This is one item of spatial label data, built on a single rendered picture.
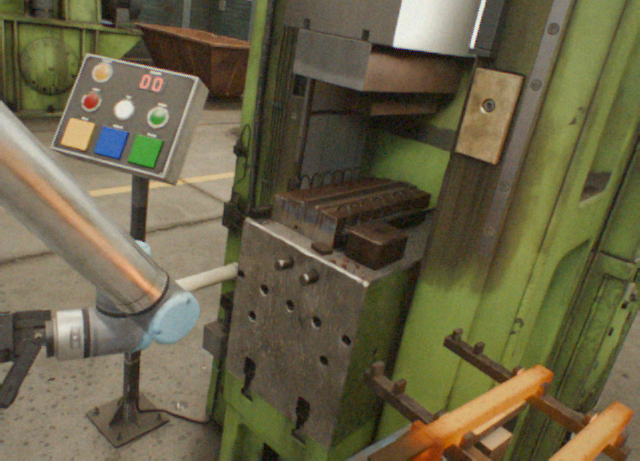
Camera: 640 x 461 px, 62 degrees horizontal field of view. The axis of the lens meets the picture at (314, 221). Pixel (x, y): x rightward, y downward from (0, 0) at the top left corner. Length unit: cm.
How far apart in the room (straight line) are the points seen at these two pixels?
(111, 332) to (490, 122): 81
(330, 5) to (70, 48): 502
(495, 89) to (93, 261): 78
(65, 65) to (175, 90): 459
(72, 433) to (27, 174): 144
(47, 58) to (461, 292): 522
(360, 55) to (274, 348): 71
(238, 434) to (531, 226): 98
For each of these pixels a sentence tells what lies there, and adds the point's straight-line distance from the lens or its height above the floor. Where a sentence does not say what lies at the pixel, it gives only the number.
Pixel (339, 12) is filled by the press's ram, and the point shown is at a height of 141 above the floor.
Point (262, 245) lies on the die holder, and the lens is 127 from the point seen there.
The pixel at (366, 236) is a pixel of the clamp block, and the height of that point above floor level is 98.
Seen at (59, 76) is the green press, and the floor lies 42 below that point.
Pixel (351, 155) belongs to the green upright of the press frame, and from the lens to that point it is 160.
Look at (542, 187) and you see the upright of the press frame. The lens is 111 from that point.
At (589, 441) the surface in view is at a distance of 86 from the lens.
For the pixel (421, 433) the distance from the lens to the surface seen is 74.
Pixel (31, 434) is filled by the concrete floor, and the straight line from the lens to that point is 206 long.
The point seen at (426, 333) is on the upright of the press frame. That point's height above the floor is 76.
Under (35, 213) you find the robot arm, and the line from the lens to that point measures 72.
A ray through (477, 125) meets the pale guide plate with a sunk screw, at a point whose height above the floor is 125.
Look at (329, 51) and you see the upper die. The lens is 117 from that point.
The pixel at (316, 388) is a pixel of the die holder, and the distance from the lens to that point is 128.
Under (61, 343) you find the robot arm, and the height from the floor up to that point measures 80.
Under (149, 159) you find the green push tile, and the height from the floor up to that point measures 99.
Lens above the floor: 140
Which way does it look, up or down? 21 degrees down
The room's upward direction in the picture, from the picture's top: 10 degrees clockwise
